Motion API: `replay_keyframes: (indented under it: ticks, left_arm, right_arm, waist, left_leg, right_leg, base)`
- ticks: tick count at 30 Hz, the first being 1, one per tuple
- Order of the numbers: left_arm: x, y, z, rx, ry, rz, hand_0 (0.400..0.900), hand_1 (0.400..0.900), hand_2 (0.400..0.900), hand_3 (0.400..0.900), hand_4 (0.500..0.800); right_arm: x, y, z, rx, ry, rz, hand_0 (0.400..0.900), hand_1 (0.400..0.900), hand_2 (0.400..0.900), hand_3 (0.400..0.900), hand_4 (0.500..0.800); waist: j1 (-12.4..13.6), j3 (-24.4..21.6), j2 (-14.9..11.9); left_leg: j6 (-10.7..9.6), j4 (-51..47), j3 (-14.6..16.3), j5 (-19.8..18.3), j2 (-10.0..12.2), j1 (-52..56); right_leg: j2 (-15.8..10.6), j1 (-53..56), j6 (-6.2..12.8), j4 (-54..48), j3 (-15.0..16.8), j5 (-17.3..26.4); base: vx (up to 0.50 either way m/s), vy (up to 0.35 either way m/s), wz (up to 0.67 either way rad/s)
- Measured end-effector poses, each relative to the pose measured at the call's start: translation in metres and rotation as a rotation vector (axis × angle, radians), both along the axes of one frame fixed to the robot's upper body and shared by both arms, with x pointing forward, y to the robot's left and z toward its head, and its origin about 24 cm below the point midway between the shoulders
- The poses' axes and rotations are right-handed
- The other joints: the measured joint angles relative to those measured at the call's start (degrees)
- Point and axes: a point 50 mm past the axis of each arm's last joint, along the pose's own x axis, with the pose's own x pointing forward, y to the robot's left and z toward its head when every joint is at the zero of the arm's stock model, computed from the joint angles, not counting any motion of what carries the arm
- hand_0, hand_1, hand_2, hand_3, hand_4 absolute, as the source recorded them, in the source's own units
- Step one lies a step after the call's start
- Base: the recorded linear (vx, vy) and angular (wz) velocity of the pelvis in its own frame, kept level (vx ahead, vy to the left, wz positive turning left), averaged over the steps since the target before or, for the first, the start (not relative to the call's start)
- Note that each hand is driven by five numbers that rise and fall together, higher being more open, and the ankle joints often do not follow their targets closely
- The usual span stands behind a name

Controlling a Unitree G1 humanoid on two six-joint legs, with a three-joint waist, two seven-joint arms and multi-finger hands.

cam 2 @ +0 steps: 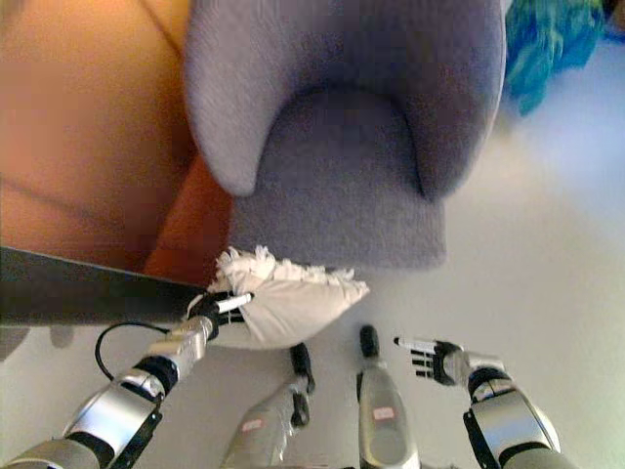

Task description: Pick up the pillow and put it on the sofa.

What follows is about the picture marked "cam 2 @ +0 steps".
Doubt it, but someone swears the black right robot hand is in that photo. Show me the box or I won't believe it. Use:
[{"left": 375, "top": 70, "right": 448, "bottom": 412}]
[{"left": 393, "top": 335, "right": 466, "bottom": 388}]

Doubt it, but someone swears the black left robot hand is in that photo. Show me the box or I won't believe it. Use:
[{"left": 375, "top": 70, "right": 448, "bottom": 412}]
[{"left": 187, "top": 291, "right": 256, "bottom": 338}]

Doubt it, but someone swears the white fringed pillow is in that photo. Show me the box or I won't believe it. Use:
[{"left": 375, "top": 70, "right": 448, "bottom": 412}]
[{"left": 207, "top": 245, "right": 371, "bottom": 351}]

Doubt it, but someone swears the silver right robot leg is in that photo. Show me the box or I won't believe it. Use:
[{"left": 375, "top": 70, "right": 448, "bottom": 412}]
[{"left": 354, "top": 324, "right": 424, "bottom": 469}]

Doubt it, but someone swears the silver robot leg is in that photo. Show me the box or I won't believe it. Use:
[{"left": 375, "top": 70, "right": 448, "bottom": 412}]
[
  {"left": 354, "top": 324, "right": 424, "bottom": 469},
  {"left": 219, "top": 341, "right": 316, "bottom": 469}
]

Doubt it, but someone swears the silver left robot leg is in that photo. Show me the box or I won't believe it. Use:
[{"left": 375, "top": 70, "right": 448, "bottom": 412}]
[{"left": 219, "top": 341, "right": 316, "bottom": 469}]

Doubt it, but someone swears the dark rounded table top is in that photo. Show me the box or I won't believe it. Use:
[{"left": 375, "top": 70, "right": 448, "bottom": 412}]
[{"left": 0, "top": 245, "right": 216, "bottom": 327}]

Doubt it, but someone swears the grey fabric armchair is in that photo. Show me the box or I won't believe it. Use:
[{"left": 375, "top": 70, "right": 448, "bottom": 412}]
[{"left": 183, "top": 0, "right": 509, "bottom": 273}]

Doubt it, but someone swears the green leafy potted plant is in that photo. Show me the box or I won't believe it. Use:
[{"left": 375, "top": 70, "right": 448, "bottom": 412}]
[{"left": 503, "top": 0, "right": 625, "bottom": 116}]

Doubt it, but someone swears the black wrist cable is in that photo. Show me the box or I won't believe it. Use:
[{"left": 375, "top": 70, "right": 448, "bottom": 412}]
[{"left": 94, "top": 320, "right": 172, "bottom": 381}]

